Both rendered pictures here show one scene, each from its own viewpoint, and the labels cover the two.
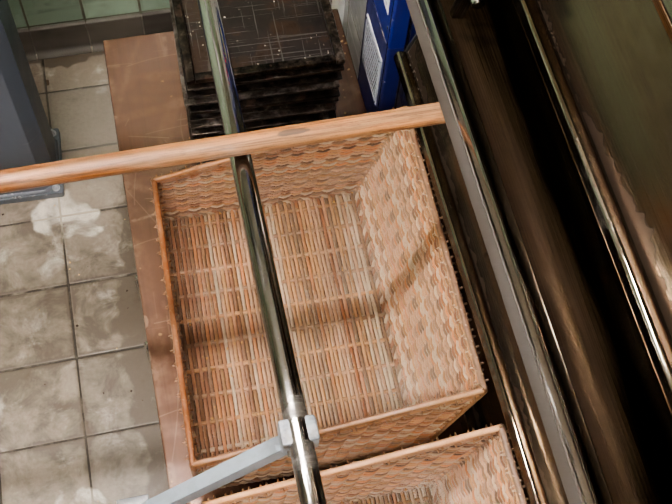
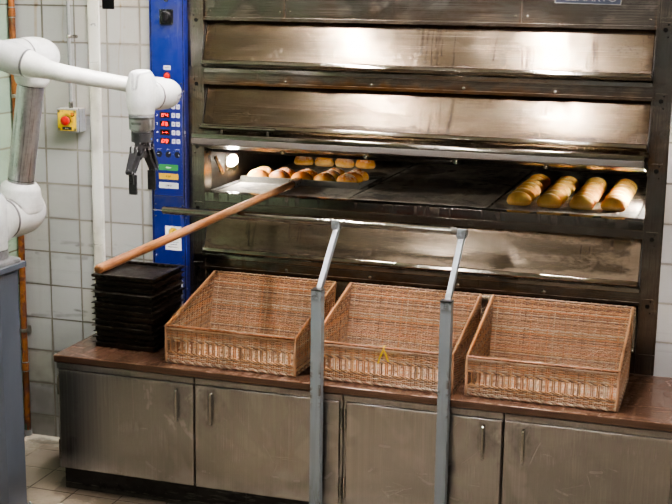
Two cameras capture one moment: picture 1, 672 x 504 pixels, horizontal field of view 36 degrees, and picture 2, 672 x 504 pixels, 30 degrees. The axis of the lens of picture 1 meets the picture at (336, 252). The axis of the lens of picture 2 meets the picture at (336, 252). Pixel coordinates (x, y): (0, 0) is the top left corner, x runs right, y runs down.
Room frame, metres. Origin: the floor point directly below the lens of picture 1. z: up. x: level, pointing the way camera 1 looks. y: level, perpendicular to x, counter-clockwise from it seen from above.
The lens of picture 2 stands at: (-2.33, 3.79, 2.02)
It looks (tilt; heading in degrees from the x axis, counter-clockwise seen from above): 12 degrees down; 306
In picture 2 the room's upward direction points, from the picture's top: 1 degrees clockwise
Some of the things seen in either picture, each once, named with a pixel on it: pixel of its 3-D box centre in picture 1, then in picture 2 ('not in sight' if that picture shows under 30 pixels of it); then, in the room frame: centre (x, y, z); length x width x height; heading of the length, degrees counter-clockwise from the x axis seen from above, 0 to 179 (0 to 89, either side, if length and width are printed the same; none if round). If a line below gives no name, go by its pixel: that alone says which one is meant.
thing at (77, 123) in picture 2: not in sight; (70, 119); (1.72, 0.12, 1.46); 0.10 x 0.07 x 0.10; 18
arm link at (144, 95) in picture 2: not in sight; (143, 91); (0.78, 0.64, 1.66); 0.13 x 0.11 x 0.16; 105
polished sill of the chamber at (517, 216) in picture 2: not in sight; (414, 209); (0.31, -0.41, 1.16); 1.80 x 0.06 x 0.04; 18
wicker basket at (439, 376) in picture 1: (304, 294); (252, 320); (0.77, 0.05, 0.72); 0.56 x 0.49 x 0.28; 17
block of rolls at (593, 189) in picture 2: not in sight; (574, 191); (-0.11, -0.99, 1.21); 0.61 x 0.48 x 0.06; 108
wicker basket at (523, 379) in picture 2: not in sight; (551, 349); (-0.36, -0.33, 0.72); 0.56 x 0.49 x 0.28; 18
